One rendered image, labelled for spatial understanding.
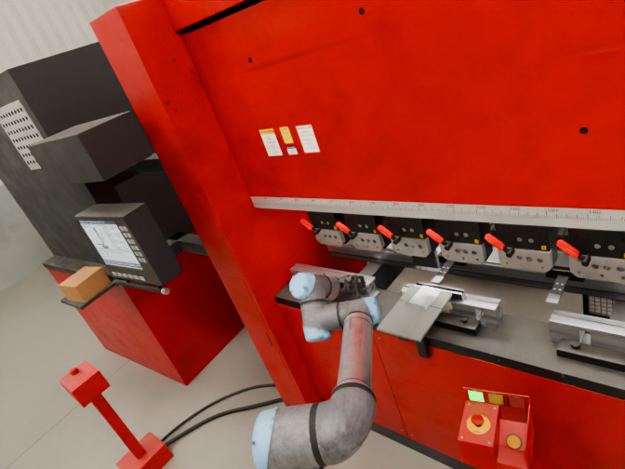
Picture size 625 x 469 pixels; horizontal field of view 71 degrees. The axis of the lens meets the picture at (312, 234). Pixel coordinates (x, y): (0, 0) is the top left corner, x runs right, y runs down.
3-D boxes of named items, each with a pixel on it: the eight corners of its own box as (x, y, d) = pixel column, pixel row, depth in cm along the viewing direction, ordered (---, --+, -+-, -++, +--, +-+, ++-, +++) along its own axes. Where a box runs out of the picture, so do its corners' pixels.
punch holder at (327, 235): (317, 243, 196) (305, 211, 189) (328, 233, 201) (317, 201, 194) (343, 247, 186) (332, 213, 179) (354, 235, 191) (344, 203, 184)
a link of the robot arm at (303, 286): (288, 304, 123) (285, 274, 126) (314, 305, 132) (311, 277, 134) (310, 298, 119) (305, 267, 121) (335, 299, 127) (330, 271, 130)
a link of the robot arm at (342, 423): (371, 429, 77) (373, 283, 121) (312, 435, 79) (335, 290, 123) (387, 474, 81) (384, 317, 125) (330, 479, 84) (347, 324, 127)
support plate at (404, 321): (377, 330, 163) (376, 328, 162) (410, 287, 178) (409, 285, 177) (419, 342, 150) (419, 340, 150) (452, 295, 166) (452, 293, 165)
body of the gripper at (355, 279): (369, 298, 139) (346, 297, 130) (347, 303, 144) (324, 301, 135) (365, 274, 141) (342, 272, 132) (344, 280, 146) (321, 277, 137)
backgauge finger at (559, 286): (532, 303, 150) (531, 291, 148) (553, 260, 165) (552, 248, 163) (572, 310, 142) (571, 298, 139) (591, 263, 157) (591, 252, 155)
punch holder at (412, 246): (394, 253, 169) (383, 216, 162) (405, 241, 174) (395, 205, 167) (430, 258, 159) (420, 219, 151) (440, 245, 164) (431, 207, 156)
